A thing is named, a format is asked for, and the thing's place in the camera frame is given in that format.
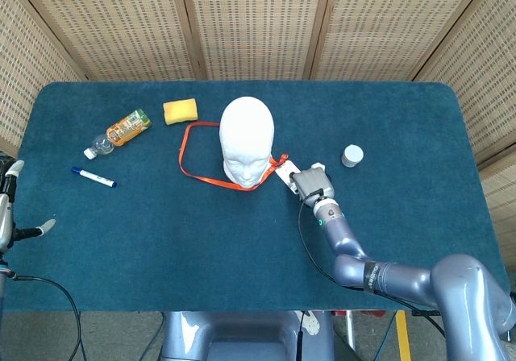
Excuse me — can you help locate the yellow and green sponge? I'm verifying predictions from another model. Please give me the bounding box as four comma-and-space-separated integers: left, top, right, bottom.
162, 98, 199, 127

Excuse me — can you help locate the small white lidded jar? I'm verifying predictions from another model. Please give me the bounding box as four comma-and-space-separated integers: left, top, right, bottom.
341, 144, 364, 168

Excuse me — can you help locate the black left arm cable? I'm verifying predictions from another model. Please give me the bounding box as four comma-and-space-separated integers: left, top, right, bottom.
11, 274, 88, 361

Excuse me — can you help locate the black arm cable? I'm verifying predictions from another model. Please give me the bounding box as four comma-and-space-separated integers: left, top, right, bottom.
298, 189, 447, 338
11, 274, 88, 361

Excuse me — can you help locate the plastic bottle with orange label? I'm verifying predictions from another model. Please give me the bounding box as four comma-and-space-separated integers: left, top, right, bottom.
83, 108, 153, 160

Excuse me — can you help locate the white perforated metal bracket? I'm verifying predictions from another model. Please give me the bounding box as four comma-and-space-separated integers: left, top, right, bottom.
302, 311, 323, 342

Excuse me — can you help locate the white ID card holder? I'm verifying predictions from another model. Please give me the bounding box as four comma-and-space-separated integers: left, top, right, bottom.
276, 161, 302, 195

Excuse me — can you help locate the teal table cloth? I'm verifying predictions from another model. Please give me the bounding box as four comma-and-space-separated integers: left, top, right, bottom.
0, 81, 510, 313

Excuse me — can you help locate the orange lanyard strap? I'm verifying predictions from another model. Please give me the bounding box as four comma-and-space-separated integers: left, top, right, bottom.
178, 122, 289, 193

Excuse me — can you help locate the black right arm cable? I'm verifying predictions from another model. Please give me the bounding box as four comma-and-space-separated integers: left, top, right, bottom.
298, 189, 447, 338

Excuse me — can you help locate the blue-grey robot torso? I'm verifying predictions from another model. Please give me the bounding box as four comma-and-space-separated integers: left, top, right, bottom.
160, 310, 335, 361

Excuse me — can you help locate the white marker with blue cap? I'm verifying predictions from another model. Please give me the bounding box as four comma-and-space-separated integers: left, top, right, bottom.
71, 166, 118, 189

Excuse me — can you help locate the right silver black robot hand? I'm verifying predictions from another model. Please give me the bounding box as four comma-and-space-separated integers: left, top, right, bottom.
289, 165, 336, 209

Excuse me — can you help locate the woven rattan folding screen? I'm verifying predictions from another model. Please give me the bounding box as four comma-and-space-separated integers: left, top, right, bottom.
0, 0, 516, 281

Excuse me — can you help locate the white foam mannequin head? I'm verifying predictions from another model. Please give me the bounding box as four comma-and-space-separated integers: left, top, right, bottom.
218, 96, 276, 189

